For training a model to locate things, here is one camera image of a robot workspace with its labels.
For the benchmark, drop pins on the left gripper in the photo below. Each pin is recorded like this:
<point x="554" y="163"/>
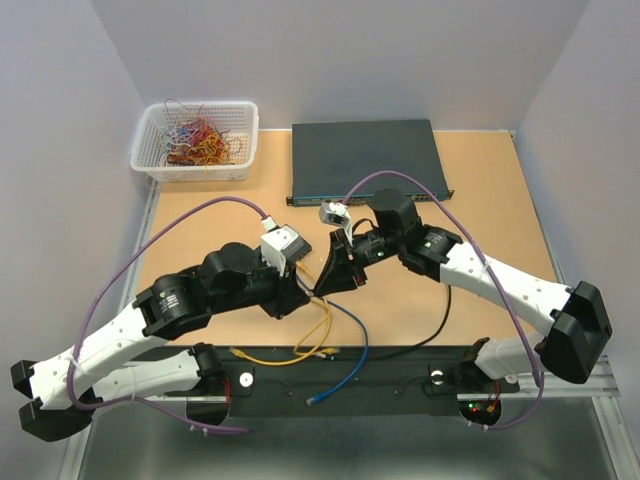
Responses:
<point x="289" y="294"/>

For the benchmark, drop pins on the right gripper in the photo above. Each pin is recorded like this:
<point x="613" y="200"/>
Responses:
<point x="338" y="273"/>

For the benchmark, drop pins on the small black network switch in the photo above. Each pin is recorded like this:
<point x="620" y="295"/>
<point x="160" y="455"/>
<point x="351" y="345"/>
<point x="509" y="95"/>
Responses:
<point x="299" y="248"/>

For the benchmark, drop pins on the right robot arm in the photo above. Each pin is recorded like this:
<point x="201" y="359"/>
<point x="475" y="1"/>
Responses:
<point x="571" y="324"/>

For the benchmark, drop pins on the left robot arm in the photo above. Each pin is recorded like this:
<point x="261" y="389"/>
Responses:
<point x="63" y="391"/>

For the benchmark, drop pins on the white plastic basket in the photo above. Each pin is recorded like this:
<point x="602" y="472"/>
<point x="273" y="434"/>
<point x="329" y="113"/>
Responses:
<point x="196" y="141"/>

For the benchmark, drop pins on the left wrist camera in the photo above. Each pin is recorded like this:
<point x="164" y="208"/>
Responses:
<point x="277" y="243"/>

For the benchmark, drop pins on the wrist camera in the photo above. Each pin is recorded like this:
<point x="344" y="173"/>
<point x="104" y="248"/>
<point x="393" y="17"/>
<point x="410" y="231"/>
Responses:
<point x="277" y="243"/>
<point x="337" y="214"/>

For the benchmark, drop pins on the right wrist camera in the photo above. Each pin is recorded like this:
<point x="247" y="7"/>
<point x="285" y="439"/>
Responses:
<point x="337" y="214"/>

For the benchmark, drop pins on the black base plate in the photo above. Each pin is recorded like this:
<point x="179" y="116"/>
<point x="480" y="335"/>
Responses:
<point x="356" y="382"/>

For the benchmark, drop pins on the large rack network switch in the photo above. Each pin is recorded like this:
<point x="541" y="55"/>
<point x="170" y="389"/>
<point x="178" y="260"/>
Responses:
<point x="329" y="158"/>

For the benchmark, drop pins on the aluminium rail frame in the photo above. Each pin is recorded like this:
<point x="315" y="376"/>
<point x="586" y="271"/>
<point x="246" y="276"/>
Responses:
<point x="565" y="438"/>

